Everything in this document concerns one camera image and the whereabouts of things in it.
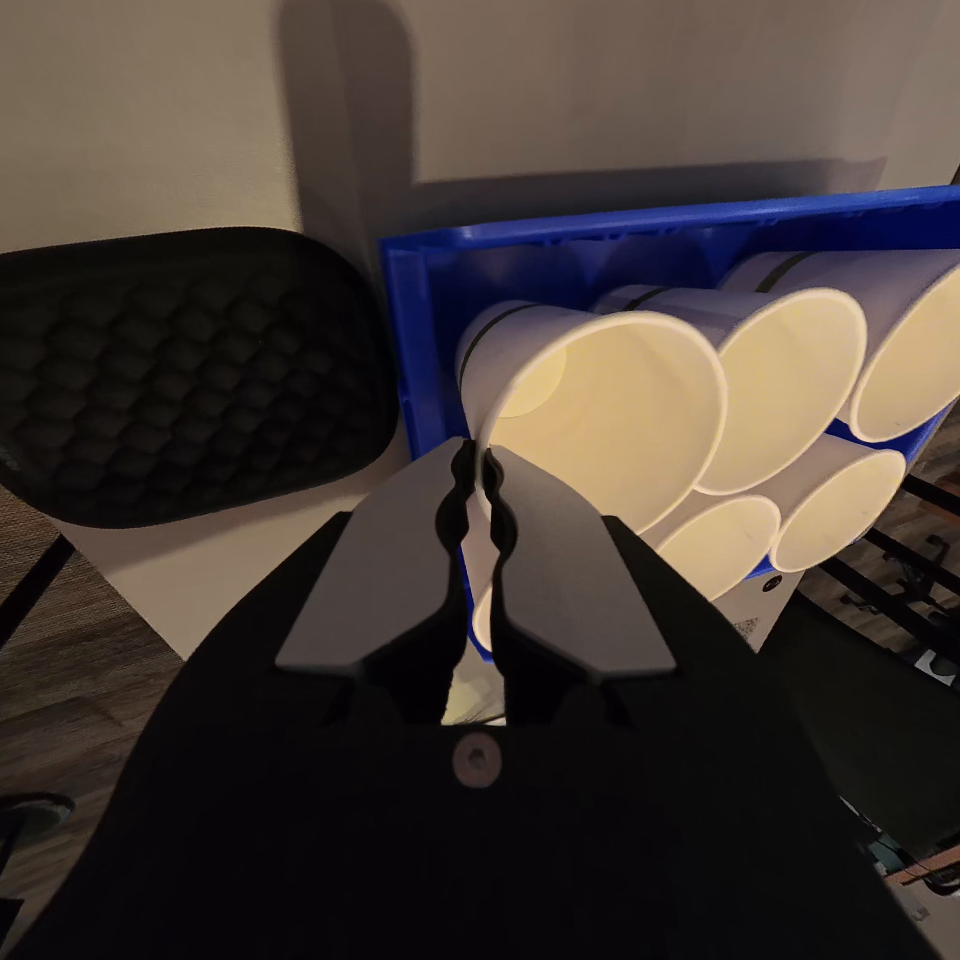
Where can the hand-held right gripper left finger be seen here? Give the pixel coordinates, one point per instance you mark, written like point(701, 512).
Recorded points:
point(375, 585)

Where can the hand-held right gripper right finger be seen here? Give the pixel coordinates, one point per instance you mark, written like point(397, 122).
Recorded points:
point(578, 585)

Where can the white paper cup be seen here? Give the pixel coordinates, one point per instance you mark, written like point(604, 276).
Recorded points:
point(780, 383)
point(630, 420)
point(728, 548)
point(840, 510)
point(483, 615)
point(915, 353)

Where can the blue plastic bin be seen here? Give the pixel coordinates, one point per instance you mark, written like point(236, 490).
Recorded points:
point(428, 315)

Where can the black textured pad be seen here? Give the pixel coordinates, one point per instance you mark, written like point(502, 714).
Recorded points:
point(180, 375)

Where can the black office chair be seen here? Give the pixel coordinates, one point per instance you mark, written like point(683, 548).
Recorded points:
point(870, 720)

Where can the black table leg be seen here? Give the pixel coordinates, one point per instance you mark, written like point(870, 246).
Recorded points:
point(33, 579)

